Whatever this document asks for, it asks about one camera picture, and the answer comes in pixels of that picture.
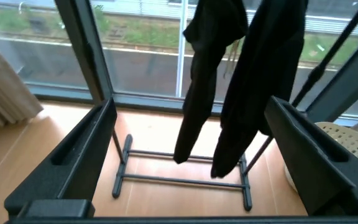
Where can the white laundry basket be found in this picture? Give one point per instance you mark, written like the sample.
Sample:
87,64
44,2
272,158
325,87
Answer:
353,140

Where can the black clothes rack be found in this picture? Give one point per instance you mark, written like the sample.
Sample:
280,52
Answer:
182,179

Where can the heap of clothes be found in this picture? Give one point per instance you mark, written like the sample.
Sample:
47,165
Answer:
259,77

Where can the window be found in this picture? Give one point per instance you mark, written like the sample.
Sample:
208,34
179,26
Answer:
135,62

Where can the black shorts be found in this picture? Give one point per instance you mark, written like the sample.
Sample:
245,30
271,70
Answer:
204,77

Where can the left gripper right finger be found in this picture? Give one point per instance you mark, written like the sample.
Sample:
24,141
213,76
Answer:
322,174

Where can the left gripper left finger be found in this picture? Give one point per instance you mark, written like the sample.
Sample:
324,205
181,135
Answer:
73,174

